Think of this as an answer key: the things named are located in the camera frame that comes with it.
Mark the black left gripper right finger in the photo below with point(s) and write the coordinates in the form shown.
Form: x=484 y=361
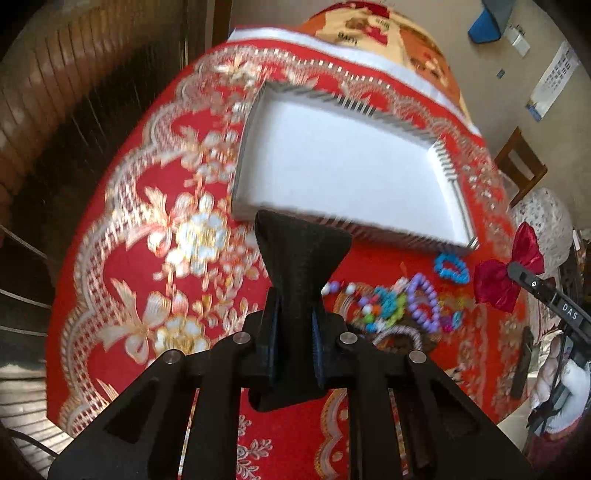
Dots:
x=407 y=417

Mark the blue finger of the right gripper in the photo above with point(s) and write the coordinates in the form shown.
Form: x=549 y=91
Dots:
x=530 y=282

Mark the red satin bow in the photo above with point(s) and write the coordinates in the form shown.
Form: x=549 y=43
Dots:
x=491 y=282

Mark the black fabric bow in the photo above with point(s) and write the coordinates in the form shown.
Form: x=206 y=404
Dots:
x=294 y=335

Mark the white gloved hand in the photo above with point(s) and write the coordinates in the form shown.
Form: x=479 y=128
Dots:
x=557 y=370

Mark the white floral cushion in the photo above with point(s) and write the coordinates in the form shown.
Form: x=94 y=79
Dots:
x=548 y=215

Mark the wooden chair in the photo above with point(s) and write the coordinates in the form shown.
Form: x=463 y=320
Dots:
x=520 y=164

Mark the red floral tablecloth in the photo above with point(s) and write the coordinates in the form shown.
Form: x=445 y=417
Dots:
x=158 y=263

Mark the striped white tray box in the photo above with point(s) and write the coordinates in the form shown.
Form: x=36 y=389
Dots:
x=344 y=163

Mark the cartoon love blanket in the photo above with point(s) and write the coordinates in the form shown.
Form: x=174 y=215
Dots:
x=388 y=42

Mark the brown wooden door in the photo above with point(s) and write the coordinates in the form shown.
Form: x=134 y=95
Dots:
x=74 y=83

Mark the wall calendar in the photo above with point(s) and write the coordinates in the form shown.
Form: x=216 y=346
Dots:
x=553 y=81

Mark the blue wall object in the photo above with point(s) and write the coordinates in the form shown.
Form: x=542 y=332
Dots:
x=491 y=24

